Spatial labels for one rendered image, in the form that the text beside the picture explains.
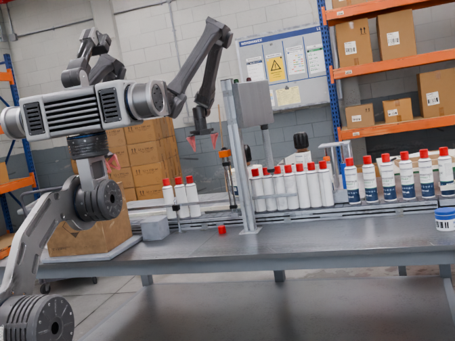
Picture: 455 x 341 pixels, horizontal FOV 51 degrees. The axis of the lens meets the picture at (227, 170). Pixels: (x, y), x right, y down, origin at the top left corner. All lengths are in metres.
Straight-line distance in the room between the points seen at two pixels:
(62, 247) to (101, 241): 0.20
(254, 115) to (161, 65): 5.04
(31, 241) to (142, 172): 4.13
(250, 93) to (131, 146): 3.68
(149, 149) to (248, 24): 2.27
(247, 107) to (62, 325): 1.12
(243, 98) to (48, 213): 0.91
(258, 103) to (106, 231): 0.86
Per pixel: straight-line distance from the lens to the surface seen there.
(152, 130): 5.52
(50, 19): 7.92
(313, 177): 2.14
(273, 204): 2.21
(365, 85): 6.49
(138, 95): 1.58
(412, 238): 1.81
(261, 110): 2.08
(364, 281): 3.07
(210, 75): 2.11
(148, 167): 5.58
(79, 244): 2.22
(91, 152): 1.68
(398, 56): 5.75
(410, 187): 2.13
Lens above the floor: 1.38
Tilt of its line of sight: 7 degrees down
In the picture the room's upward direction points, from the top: 9 degrees counter-clockwise
